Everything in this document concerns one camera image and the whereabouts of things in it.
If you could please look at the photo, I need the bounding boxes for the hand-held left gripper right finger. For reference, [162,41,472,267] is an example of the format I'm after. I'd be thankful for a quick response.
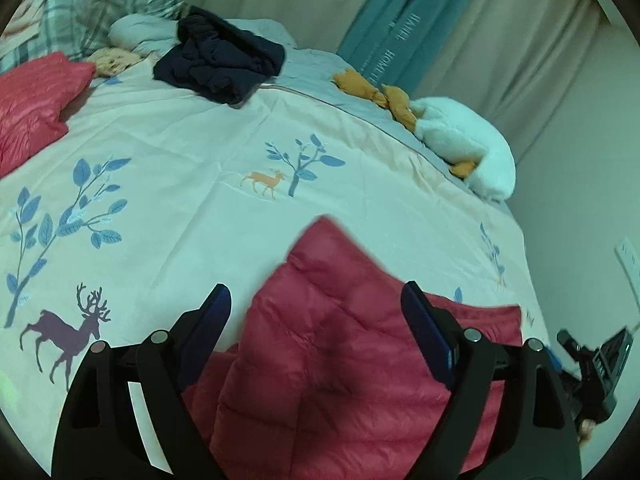
[400,280,583,480]

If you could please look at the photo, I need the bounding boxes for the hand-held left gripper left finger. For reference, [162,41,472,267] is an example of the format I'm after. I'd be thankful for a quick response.
[50,282,233,480]

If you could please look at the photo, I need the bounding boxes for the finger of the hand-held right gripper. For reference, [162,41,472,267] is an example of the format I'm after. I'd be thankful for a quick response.
[555,329,593,376]

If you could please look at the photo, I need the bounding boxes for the red down jacket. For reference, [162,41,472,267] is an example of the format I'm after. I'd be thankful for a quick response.
[0,51,97,178]
[180,214,523,480]

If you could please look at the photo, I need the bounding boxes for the dark navy clothes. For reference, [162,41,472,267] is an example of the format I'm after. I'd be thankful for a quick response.
[152,6,287,106]

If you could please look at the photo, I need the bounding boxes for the person's right hand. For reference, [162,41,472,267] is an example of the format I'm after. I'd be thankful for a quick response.
[575,417,599,444]

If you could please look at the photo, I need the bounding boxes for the white power strip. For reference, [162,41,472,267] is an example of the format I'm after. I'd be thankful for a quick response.
[615,237,640,311]

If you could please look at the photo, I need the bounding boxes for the pink printed blanket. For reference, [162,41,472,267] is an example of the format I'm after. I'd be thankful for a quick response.
[0,47,551,461]

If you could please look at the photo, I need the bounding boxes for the white goose plush toy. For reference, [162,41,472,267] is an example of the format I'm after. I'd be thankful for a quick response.
[332,67,517,203]

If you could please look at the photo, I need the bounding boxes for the grey bed sheet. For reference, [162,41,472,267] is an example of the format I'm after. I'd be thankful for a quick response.
[225,17,501,201]

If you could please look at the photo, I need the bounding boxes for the folded red down jacket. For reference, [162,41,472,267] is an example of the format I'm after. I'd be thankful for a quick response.
[0,51,97,178]

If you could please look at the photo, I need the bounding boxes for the grey cloth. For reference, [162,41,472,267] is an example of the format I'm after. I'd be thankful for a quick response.
[107,14,183,56]

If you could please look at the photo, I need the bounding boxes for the teal curtain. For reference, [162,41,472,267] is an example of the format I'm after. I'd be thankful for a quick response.
[337,0,496,103]

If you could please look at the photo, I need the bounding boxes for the plaid pillow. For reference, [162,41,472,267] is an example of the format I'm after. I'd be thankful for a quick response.
[0,0,207,73]

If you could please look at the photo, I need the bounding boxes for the pink printed pillow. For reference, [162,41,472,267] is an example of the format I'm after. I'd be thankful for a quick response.
[0,0,56,38]

